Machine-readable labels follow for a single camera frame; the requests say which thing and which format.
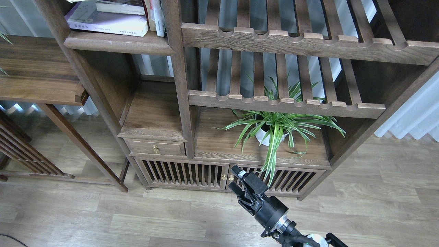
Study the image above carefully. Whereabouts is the white curtain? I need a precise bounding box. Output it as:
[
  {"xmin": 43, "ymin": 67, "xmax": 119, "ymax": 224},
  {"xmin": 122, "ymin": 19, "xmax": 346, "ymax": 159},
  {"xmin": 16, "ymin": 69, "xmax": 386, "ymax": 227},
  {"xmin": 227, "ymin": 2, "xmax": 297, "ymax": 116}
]
[{"xmin": 374, "ymin": 72, "xmax": 439, "ymax": 142}]

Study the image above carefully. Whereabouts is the yellow green book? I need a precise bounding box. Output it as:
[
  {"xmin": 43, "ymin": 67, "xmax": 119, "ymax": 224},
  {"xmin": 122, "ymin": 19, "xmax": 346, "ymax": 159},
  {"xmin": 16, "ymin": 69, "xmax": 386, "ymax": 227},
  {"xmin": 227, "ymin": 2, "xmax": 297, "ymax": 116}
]
[{"xmin": 67, "ymin": 0, "xmax": 97, "ymax": 3}]

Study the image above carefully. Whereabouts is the white plant pot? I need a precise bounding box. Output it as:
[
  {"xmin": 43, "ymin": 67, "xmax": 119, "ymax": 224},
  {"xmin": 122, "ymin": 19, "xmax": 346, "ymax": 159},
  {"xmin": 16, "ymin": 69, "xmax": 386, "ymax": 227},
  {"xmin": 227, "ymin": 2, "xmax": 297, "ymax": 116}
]
[{"xmin": 256, "ymin": 120, "xmax": 288, "ymax": 149}]

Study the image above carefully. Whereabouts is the dark wooden bookshelf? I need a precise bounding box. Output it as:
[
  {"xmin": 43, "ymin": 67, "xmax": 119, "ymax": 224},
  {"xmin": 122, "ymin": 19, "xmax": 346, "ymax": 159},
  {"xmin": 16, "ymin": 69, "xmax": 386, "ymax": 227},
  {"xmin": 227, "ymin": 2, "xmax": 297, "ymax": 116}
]
[{"xmin": 35, "ymin": 0, "xmax": 438, "ymax": 200}]

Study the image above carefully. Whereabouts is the spider plant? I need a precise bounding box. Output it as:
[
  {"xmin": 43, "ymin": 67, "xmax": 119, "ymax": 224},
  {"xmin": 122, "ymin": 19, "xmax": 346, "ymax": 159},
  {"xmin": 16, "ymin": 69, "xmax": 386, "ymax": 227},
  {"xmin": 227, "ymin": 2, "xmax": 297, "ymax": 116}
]
[{"xmin": 216, "ymin": 72, "xmax": 347, "ymax": 187}]

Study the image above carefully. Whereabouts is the black floor cable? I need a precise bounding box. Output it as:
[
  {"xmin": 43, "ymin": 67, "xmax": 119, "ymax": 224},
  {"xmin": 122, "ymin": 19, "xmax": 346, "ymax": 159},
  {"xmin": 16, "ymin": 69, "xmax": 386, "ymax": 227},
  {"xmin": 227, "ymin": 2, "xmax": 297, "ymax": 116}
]
[{"xmin": 0, "ymin": 234, "xmax": 29, "ymax": 247}]

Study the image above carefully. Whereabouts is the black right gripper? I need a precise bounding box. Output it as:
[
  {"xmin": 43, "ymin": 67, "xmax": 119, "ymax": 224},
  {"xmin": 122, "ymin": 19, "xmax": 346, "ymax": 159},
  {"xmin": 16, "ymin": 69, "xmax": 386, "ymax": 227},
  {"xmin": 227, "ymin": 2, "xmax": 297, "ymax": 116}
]
[{"xmin": 228, "ymin": 165, "xmax": 289, "ymax": 232}]

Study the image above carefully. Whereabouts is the white purple book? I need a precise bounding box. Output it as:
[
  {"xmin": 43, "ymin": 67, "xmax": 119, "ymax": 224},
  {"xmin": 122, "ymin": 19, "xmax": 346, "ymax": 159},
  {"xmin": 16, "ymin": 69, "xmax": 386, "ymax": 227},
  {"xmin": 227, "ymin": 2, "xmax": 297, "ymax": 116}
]
[{"xmin": 65, "ymin": 1, "xmax": 149, "ymax": 37}]

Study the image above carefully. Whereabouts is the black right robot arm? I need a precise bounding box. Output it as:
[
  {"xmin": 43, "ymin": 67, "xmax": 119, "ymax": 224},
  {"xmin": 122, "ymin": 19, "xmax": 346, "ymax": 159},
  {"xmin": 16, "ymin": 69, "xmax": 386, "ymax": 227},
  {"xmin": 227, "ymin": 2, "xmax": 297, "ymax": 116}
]
[{"xmin": 229, "ymin": 165, "xmax": 347, "ymax": 247}]

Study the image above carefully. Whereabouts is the upright white book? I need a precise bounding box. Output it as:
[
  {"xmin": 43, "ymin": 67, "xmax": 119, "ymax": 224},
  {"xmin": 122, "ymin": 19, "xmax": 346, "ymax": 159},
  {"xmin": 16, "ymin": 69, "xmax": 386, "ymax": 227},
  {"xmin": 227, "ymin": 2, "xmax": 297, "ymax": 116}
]
[{"xmin": 150, "ymin": 0, "xmax": 165, "ymax": 37}]

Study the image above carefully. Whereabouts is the wooden side table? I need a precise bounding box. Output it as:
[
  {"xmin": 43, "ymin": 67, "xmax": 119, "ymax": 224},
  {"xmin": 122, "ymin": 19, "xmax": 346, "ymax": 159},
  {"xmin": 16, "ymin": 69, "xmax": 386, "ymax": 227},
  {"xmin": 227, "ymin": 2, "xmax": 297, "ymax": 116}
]
[{"xmin": 0, "ymin": 35, "xmax": 129, "ymax": 192}]

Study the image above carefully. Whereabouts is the brass drawer knob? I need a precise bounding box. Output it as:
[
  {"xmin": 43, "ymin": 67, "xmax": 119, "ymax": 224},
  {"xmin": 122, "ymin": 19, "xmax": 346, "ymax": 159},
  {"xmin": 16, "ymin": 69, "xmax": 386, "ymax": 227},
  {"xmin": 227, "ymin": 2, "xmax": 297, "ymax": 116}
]
[{"xmin": 152, "ymin": 145, "xmax": 160, "ymax": 153}]

